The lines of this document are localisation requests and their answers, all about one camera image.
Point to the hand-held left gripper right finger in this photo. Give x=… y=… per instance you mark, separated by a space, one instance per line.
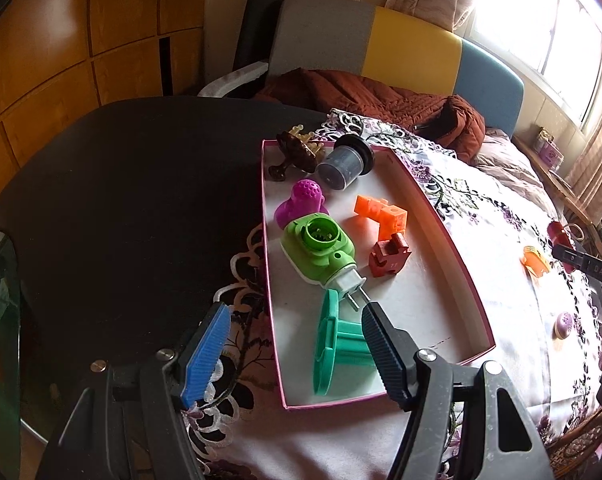
x=381 y=350

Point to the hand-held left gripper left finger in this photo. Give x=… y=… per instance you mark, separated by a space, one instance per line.
x=206 y=355

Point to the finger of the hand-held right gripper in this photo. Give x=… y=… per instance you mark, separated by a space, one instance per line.
x=571 y=256

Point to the red metallic cylinder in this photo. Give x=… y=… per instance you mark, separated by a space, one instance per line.
x=558 y=230

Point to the orange plastic case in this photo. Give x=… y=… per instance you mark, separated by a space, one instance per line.
x=536 y=260

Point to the teal plastic spool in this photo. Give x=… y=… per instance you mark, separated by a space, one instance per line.
x=346 y=345

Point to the pink-edged white box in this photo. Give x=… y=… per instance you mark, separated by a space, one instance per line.
x=431 y=305

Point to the red plastic block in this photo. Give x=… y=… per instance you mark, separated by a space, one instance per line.
x=388 y=260

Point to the green plug-in device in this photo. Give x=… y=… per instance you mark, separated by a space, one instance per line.
x=311 y=255

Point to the orange linked plastic cubes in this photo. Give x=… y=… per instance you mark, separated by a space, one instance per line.
x=393 y=217

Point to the wooden shelf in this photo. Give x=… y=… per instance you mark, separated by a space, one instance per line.
x=576 y=207

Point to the purple round knob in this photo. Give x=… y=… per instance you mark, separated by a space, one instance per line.
x=564 y=322

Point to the white embroidered floral tablecloth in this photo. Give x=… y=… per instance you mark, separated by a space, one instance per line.
x=506 y=310

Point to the pale pink quilt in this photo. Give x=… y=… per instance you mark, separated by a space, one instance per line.
x=506 y=170

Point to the purple tin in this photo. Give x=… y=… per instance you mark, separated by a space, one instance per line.
x=548 y=150

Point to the purple plastic toy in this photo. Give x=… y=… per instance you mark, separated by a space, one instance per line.
x=306 y=200

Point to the wicker chair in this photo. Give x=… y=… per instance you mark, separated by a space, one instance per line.
x=581 y=445

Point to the grey cup with black lid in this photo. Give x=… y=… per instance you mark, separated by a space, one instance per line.
x=338 y=167

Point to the glass side table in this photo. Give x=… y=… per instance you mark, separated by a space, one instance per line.
x=1 y=360

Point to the window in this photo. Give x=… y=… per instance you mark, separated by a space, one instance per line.
x=556 y=35

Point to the brown quilted jacket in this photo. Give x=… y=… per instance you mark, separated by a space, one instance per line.
x=381 y=100

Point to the grey yellow blue headboard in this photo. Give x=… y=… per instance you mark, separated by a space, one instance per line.
x=411 y=50

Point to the white plastic armrest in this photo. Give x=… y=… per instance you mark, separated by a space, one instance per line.
x=231 y=80

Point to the wooden cabinet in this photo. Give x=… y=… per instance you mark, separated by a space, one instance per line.
x=56 y=35

